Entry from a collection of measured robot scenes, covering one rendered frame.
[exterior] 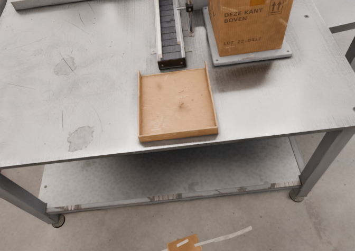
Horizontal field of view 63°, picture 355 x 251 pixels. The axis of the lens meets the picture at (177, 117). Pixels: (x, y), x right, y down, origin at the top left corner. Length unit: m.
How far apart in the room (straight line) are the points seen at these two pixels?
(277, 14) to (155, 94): 0.51
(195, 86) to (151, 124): 0.22
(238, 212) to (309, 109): 0.86
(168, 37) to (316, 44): 0.58
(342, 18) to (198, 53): 0.62
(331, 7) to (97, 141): 1.12
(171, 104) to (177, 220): 0.86
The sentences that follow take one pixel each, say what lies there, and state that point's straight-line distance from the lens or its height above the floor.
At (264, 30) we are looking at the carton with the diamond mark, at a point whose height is 0.95.
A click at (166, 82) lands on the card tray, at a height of 0.83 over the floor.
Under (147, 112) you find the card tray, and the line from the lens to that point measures 1.03.
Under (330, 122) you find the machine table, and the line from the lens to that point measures 1.06.
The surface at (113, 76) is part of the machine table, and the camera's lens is 1.19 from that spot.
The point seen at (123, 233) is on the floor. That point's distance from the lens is 1.76.
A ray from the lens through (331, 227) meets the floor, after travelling 1.82.
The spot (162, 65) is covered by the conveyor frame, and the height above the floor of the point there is 0.85.
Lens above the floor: 1.66
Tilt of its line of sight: 55 degrees down
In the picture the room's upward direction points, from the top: 10 degrees counter-clockwise
